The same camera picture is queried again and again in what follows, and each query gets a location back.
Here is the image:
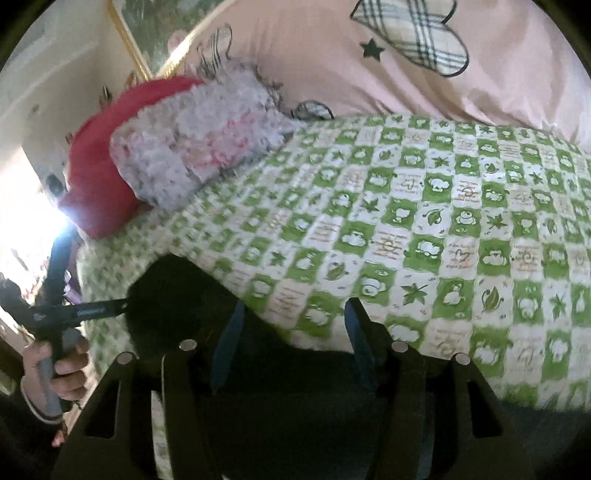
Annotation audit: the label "black pants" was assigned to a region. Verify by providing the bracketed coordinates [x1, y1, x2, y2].
[125, 254, 590, 479]

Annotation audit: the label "floral pillow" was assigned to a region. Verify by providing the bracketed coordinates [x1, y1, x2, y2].
[110, 62, 301, 211]

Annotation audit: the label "red pillow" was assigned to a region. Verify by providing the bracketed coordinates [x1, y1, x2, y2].
[58, 76, 204, 239]

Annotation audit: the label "pink plaid-heart quilt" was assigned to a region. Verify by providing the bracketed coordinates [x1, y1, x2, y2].
[180, 1, 590, 149]

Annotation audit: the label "person's left hand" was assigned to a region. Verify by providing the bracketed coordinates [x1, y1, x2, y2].
[20, 336, 89, 423]

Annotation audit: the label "green checkered bed sheet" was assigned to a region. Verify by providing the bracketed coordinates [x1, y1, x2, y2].
[78, 115, 590, 413]

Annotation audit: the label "gold framed picture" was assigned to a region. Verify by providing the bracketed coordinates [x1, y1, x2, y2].
[107, 0, 231, 80]

